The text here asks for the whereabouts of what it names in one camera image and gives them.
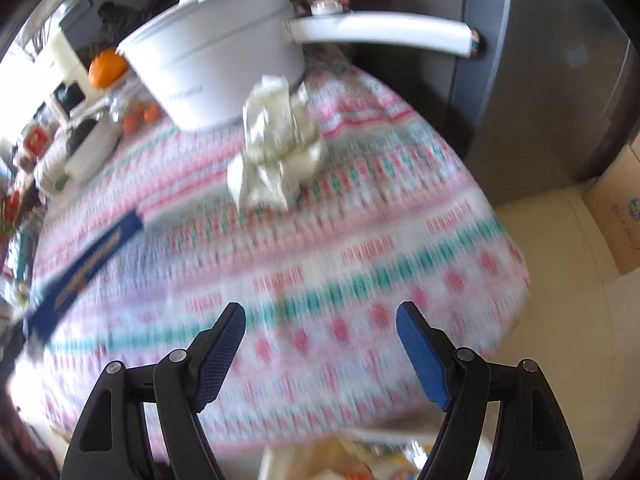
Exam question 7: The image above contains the blue cardboard box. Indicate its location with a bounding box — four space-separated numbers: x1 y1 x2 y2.
24 210 143 344

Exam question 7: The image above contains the white trash bin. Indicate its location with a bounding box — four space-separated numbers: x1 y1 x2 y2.
257 433 497 480

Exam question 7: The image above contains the white kitchen appliance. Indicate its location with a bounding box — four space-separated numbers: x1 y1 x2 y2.
22 27 103 117

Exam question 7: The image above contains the patterned tablecloth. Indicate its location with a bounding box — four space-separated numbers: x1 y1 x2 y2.
11 62 528 453

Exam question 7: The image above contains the red label jar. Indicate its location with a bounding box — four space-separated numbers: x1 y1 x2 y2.
23 124 52 159

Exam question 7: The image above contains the crumpled white paper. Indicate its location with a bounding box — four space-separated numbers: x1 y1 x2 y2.
227 75 329 211

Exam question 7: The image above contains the grey refrigerator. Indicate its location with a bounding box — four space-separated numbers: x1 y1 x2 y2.
349 0 639 204

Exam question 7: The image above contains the large orange on teapot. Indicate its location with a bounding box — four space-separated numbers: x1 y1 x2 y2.
88 48 129 90

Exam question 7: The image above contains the white electric cooking pot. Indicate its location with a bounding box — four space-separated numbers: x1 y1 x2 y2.
117 0 480 131

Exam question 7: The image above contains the black microwave oven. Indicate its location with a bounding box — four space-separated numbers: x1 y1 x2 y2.
57 0 181 57

